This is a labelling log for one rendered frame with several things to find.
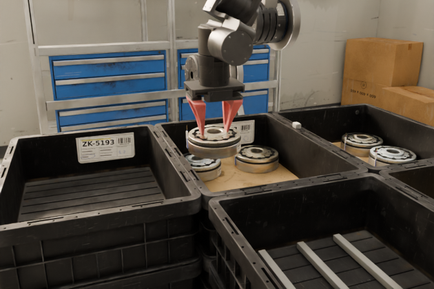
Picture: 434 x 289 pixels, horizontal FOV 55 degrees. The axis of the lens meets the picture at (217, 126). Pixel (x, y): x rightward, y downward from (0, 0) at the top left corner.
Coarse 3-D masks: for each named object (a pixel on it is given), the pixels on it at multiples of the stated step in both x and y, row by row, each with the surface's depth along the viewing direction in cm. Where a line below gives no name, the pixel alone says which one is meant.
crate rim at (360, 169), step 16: (160, 128) 93; (288, 128) 94; (320, 144) 83; (352, 160) 75; (192, 176) 68; (320, 176) 68; (336, 176) 68; (208, 192) 63; (224, 192) 63; (240, 192) 63; (208, 208) 62
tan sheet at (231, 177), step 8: (224, 160) 102; (232, 160) 102; (224, 168) 97; (232, 168) 97; (280, 168) 97; (224, 176) 93; (232, 176) 93; (240, 176) 93; (248, 176) 93; (256, 176) 93; (264, 176) 93; (272, 176) 93; (280, 176) 93; (288, 176) 93; (208, 184) 88; (216, 184) 88; (224, 184) 88; (232, 184) 88; (240, 184) 88; (248, 184) 88; (256, 184) 88
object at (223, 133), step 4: (208, 128) 82; (212, 128) 82; (216, 128) 82; (220, 128) 82; (204, 132) 80; (208, 132) 82; (220, 132) 82; (224, 132) 80; (208, 136) 79; (212, 136) 79; (216, 136) 79; (220, 136) 79
